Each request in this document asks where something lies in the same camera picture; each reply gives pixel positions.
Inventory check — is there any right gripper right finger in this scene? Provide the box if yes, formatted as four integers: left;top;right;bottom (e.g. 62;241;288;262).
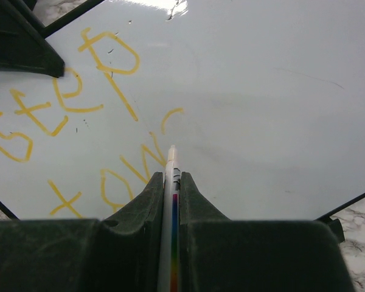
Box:
179;172;354;291

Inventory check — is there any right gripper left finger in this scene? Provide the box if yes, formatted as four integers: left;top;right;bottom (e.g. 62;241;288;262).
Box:
0;172;164;291

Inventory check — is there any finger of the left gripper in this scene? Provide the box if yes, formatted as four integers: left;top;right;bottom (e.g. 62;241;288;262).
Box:
0;0;65;78

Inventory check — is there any black framed whiteboard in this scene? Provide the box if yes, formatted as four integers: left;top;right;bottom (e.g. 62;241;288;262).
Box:
0;0;365;243

